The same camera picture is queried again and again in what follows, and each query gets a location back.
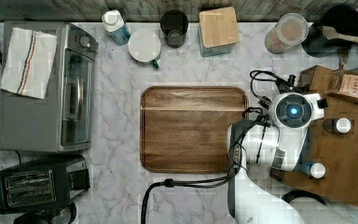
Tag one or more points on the blue spice bottle white cap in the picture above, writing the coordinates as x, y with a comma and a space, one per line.
313, 169

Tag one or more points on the wooden spoon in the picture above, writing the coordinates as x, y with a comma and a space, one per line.
348, 36

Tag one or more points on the white striped dish towel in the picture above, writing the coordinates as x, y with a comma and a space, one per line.
29, 62

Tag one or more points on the tea box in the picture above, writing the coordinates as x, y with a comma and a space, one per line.
344, 84

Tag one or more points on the black curved object bottom right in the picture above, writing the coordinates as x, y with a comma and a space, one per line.
299, 193

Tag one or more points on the white-capped blue bottle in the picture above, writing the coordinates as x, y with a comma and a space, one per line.
116, 27

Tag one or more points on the silver toaster oven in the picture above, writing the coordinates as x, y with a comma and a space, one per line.
60, 122

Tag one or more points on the wooden cutting board tray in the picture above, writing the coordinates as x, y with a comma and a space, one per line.
184, 129

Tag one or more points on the black two-slot toaster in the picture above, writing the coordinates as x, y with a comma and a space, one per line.
42, 184

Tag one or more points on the black kettle bottom left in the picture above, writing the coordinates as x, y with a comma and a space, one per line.
60, 215

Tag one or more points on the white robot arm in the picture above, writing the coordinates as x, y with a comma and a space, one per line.
280, 143

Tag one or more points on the black drawer handle bar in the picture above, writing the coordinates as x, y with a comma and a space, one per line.
291, 81

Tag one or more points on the white round lid canister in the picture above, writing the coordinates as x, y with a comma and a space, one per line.
144, 46

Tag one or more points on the dark spice bottle white cap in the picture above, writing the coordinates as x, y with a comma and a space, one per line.
337, 126

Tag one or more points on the dark glass tumbler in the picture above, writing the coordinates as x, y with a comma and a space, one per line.
174, 25

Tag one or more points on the glass jar bamboo lid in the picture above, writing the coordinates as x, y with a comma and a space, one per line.
218, 31

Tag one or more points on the plastic container pink contents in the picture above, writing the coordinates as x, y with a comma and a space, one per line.
291, 30

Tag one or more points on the black utensil holder pot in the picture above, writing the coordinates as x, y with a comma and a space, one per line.
344, 19

